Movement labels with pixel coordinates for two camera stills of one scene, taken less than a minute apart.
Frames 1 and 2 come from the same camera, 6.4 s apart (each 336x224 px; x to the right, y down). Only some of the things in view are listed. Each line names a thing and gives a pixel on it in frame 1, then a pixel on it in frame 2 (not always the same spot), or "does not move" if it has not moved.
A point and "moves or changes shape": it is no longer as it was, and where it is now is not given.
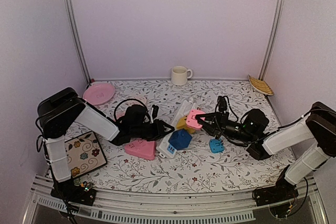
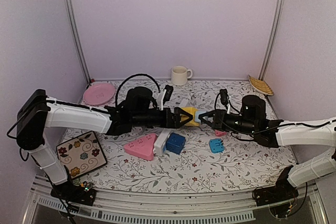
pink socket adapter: [191, 121] moves or changes shape
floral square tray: [84, 153] does not move
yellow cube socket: [181, 125] -> [191, 110]
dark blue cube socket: [180, 139] moves or changes shape
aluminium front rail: [230, 207] does not move
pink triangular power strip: [141, 149] does not move
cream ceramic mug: [179, 75] does not move
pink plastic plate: [98, 93] does not move
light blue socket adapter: [216, 146] does not move
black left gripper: [159, 130] -> [176, 123]
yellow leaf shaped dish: [261, 86] does not move
